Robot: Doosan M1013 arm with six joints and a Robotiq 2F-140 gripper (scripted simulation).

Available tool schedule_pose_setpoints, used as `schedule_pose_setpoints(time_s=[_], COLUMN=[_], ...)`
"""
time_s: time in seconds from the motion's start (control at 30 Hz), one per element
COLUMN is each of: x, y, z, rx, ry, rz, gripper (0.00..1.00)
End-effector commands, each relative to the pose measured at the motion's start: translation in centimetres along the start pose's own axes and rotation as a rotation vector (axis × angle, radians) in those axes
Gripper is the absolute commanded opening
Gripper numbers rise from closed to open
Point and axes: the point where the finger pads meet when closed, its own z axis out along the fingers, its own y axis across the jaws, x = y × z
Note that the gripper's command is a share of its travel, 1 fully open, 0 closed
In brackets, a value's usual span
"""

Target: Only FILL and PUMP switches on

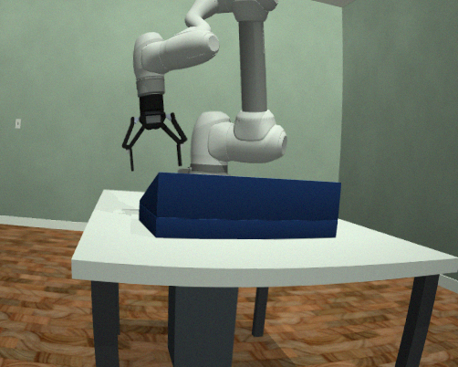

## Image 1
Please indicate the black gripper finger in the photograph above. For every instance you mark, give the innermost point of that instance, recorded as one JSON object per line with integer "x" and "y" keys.
{"x": 128, "y": 147}
{"x": 171, "y": 117}

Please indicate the blue switch panel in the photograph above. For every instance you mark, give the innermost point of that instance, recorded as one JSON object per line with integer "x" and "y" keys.
{"x": 202, "y": 206}

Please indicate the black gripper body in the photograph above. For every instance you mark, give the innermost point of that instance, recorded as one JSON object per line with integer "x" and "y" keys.
{"x": 150, "y": 102}

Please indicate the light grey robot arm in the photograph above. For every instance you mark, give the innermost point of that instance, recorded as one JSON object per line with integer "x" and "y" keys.
{"x": 254, "y": 137}

